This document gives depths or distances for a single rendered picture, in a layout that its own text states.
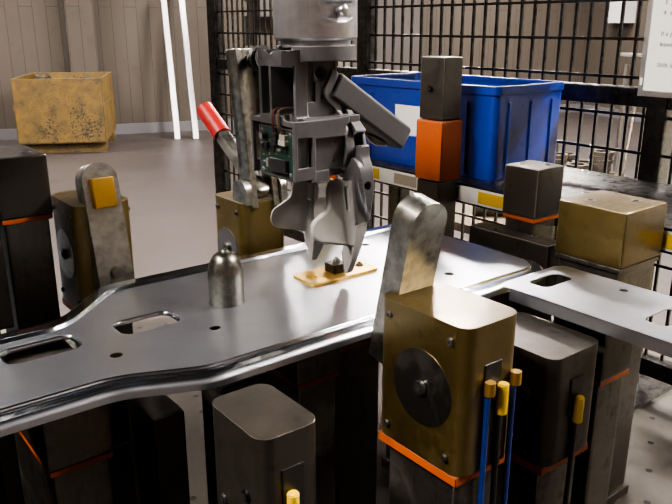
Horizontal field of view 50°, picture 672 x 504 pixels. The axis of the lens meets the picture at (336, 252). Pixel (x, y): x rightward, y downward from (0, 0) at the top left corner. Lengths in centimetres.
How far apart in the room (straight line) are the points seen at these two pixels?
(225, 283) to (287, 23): 23
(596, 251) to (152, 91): 858
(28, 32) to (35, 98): 142
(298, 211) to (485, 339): 29
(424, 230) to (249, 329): 17
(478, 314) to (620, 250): 30
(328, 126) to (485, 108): 43
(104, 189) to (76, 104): 706
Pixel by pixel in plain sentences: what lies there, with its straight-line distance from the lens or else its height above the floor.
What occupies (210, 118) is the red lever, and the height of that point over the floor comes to 113.
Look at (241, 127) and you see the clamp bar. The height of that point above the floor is 113.
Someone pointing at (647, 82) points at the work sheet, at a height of 116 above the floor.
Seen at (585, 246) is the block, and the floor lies 102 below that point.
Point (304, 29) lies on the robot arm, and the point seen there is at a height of 124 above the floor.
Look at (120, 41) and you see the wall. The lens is 916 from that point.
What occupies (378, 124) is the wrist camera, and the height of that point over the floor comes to 115.
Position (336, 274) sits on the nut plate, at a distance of 72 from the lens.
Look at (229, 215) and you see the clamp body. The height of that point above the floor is 103.
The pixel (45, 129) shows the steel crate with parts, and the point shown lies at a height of 26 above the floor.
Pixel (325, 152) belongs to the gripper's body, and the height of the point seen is 113.
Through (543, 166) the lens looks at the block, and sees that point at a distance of 90.
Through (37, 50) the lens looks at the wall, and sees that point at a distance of 912.
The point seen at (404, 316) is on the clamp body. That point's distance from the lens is 53.
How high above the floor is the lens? 124
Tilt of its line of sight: 17 degrees down
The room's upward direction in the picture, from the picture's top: straight up
